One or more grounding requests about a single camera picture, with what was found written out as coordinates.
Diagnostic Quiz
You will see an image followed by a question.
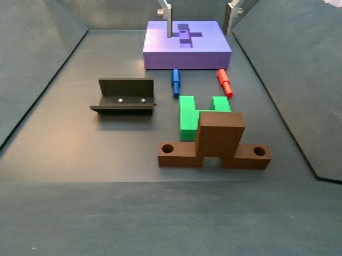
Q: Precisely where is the black angled fixture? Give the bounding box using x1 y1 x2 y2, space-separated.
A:
89 78 154 115

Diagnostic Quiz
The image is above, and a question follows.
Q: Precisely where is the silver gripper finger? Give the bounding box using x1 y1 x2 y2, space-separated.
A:
157 0 172 38
227 0 243 32

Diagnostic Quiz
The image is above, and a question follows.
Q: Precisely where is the red peg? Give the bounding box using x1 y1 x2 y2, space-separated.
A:
216 69 233 98

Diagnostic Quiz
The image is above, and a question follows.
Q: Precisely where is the green U-shaped block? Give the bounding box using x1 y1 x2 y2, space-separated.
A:
179 96 231 142

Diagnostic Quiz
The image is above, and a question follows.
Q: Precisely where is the brown T-shaped block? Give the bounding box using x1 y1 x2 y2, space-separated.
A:
157 112 271 170

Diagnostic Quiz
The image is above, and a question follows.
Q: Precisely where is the purple board with cross slot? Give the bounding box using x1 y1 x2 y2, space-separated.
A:
142 21 232 70

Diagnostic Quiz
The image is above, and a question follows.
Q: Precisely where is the blue peg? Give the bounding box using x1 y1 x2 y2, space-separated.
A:
170 69 180 99

